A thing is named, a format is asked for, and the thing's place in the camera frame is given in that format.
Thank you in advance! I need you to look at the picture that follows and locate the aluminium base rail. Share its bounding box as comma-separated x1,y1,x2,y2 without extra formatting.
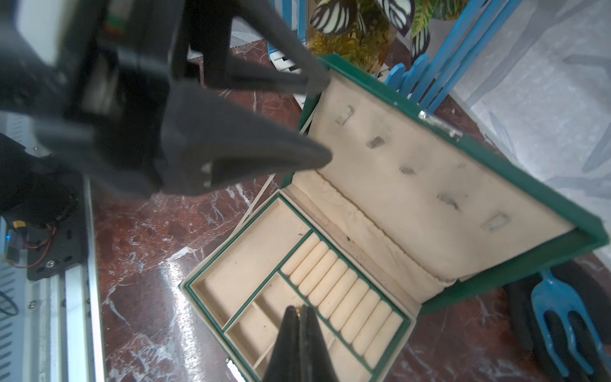
1,173,106,381

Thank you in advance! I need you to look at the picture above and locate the green jewelry box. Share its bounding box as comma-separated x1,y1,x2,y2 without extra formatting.
180,55,609,381

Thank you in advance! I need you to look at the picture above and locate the blue white picket plant stand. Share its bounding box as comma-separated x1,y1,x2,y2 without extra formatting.
272,1,520,113

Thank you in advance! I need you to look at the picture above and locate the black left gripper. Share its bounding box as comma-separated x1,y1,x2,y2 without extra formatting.
1,1,189,197

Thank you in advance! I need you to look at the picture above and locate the blue fork yellow handle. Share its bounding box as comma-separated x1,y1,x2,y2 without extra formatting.
531,269,610,378

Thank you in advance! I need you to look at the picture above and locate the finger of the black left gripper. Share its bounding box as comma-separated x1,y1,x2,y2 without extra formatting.
188,1,330,96
159,81,333,196

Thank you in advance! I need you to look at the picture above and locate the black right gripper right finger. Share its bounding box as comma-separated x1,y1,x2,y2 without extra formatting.
299,305,338,382

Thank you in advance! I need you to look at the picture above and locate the glass vase with artificial plants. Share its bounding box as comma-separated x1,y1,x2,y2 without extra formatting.
307,0,469,74

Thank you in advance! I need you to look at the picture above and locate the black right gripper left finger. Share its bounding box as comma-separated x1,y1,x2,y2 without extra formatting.
263,307,301,382

